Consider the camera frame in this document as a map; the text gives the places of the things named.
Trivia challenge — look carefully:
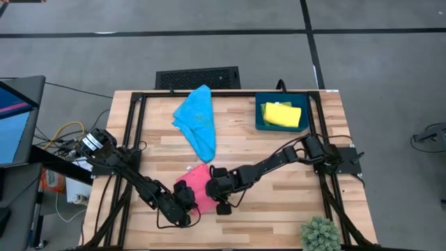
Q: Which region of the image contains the grey desk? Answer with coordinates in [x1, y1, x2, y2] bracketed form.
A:
[0, 162, 45, 251]

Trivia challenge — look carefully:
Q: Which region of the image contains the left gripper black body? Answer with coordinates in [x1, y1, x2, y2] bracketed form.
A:
[163, 179, 201, 227]

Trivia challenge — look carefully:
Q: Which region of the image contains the yellow cable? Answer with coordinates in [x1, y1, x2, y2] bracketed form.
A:
[43, 121, 86, 151]

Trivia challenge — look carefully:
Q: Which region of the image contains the pink microfiber towel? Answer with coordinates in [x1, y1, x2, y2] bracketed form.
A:
[176, 163, 219, 215]

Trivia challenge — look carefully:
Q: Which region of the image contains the black aluminium table frame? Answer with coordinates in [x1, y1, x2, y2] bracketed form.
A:
[82, 90, 379, 251]

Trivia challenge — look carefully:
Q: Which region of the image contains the thin black cable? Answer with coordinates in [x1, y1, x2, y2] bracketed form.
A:
[45, 82, 114, 100]

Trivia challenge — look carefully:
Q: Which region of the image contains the light blue microfiber towel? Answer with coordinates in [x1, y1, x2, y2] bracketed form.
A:
[171, 84, 217, 164]

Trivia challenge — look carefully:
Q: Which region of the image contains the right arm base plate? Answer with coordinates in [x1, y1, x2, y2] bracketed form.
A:
[311, 146, 363, 175]

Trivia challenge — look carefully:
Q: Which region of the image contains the small green artificial plant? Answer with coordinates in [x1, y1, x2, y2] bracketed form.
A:
[300, 215, 342, 251]

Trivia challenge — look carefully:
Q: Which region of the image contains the black perforated computer case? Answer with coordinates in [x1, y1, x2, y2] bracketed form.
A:
[155, 66, 242, 91]

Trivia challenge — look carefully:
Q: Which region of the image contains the dark blue bin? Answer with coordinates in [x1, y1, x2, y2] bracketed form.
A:
[254, 92, 311, 132]

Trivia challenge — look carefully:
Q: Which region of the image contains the yellow microfiber towel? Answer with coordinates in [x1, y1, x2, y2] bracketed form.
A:
[261, 102, 302, 128]

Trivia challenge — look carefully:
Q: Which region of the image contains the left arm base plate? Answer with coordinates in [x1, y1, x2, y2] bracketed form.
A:
[91, 148, 142, 176]

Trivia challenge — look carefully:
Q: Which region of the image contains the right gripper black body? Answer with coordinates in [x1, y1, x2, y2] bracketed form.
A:
[205, 166, 247, 216]

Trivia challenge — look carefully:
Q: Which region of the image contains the monitor with blue screen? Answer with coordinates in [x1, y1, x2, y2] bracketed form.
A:
[0, 75, 47, 168]

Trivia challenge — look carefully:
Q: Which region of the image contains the black stand with cable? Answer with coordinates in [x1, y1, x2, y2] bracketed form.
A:
[410, 121, 446, 154]

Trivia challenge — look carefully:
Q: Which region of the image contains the white box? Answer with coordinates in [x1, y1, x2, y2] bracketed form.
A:
[65, 155, 95, 204]

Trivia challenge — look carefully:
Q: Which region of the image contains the orange box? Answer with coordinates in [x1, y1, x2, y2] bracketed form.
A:
[39, 168, 67, 195]

